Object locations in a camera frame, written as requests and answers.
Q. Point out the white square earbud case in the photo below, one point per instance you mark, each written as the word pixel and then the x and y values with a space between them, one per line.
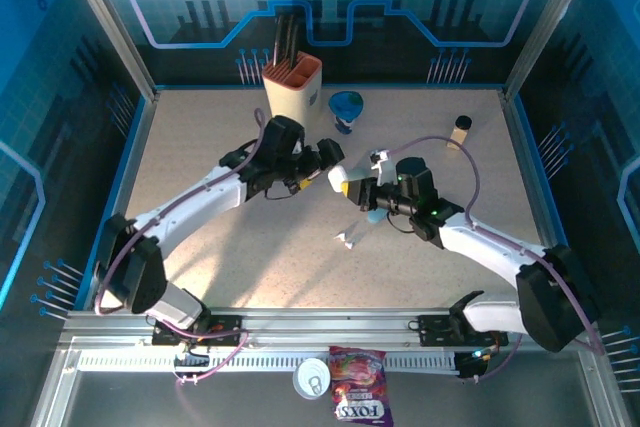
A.
pixel 340 176

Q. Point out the blue oval earbud case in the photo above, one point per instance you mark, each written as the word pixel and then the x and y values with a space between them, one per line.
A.
pixel 375 218

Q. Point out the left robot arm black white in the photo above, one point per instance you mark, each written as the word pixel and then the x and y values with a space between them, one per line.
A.
pixel 200 202

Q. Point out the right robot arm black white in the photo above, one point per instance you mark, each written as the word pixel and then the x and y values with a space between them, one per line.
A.
pixel 480 247

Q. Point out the beige knife block orange rim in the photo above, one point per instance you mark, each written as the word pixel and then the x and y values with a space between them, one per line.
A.
pixel 295 92

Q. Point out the blue lidded plastic cup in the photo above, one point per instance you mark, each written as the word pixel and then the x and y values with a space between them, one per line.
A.
pixel 345 104

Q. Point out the spice bottle black cap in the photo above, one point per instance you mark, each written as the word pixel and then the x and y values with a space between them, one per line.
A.
pixel 461 123

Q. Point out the white round can lid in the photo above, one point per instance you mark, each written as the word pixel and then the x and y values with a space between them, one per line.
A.
pixel 305 372

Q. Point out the purple candy bag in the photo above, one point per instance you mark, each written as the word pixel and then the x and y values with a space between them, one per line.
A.
pixel 357 387

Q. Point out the small black controller box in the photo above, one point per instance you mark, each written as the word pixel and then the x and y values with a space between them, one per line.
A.
pixel 472 364

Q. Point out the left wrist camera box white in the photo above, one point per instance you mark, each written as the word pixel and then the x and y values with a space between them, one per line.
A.
pixel 298 147

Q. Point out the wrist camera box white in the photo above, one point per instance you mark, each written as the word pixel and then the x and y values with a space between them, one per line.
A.
pixel 384 172
pixel 298 147

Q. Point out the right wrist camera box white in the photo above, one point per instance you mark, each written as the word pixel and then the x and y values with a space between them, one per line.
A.
pixel 384 172

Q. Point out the aluminium side rail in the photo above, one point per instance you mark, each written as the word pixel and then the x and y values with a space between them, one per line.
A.
pixel 141 132
pixel 522 147

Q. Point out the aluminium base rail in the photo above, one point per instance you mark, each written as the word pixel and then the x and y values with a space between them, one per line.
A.
pixel 325 324

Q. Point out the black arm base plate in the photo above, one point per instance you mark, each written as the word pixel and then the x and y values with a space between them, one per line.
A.
pixel 435 329
pixel 225 329

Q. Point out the aluminium frame post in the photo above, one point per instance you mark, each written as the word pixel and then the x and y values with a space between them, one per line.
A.
pixel 545 22
pixel 110 22

